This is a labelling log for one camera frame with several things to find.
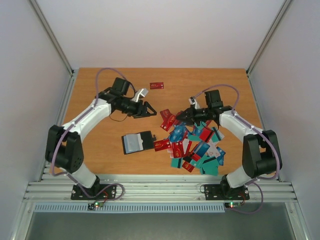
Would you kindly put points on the grey slotted cable duct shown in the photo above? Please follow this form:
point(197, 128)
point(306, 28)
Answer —
point(130, 208)

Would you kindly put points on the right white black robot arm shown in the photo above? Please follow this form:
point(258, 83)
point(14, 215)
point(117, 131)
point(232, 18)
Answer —
point(260, 148)

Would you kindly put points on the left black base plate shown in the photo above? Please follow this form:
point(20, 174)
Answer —
point(97, 192)

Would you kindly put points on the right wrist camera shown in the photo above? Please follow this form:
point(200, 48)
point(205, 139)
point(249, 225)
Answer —
point(194, 103)

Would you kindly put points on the red black stripe card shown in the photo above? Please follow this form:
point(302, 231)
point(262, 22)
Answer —
point(206, 134)

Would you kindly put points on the teal card upper pile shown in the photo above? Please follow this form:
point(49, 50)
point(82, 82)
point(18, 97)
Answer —
point(197, 130)

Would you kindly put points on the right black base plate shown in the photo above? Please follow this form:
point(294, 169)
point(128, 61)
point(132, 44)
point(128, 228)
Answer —
point(215, 192)

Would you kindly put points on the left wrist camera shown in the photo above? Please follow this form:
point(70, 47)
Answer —
point(141, 93)

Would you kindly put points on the black leather card holder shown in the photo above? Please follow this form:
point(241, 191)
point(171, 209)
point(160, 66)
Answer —
point(138, 142)

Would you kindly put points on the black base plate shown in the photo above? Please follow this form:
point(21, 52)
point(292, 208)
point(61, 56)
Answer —
point(215, 192)
point(97, 192)

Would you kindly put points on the teal card bottom left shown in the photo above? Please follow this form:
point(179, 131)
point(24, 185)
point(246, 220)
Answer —
point(177, 163)

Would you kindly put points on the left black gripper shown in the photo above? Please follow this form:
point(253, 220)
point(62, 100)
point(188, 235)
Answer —
point(143, 110)

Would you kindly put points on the teal card bottom right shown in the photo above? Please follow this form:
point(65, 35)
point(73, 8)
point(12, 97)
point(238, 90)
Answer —
point(210, 168)

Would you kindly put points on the blue striped card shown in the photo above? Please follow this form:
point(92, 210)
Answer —
point(199, 150)

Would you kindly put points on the white card centre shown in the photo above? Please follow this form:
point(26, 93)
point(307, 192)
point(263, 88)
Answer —
point(186, 145)

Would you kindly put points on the lone red card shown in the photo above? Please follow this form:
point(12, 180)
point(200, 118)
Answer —
point(156, 85)

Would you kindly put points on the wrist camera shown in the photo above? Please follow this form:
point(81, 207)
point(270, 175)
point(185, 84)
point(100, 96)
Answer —
point(141, 93)
point(194, 103)

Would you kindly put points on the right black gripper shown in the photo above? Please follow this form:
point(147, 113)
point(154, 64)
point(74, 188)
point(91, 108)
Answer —
point(192, 116)

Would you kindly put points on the red card bottom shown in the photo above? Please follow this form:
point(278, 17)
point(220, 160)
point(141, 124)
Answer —
point(187, 166)

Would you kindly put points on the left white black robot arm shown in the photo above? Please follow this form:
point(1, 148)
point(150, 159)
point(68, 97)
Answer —
point(64, 148)

